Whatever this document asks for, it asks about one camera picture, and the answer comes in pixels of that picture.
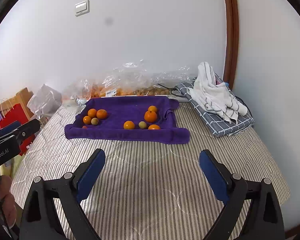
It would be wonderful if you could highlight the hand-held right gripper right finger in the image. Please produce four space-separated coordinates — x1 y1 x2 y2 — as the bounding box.
199 149 283 240

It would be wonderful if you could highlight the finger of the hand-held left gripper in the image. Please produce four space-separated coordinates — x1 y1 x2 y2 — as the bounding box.
14 118 41 144
0 120 22 132

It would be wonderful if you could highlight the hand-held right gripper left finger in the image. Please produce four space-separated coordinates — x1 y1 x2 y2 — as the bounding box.
19 148 106 240

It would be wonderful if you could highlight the purple towel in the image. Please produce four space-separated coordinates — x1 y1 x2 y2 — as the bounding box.
64 95 191 145

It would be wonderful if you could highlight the person's left hand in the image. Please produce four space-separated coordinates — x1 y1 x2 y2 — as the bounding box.
0 175 17 227

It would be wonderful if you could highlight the red paper bag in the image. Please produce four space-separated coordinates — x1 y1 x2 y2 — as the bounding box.
0 97 37 155

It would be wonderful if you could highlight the grey translucent plastic bag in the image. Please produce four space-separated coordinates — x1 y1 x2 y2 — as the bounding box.
27 84 63 119

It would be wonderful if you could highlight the grey checked cloth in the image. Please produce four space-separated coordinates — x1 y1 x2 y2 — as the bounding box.
175 74 255 137

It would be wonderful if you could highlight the clear plastic bag of oranges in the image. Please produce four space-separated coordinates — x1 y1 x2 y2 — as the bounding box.
65 77 140 105

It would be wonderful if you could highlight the white striped towel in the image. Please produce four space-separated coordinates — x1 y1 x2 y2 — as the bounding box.
186 61 248 123

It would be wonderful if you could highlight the clear plastic bag of walnuts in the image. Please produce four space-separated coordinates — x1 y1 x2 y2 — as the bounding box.
102 59 198 98

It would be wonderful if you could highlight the black cable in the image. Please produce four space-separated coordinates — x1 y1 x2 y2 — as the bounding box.
157 83 190 98

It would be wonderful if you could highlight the white wall light switch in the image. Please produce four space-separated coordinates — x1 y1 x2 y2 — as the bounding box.
74 0 90 17

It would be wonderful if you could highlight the brown wooden door frame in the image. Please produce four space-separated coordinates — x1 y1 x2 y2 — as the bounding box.
221 0 240 90

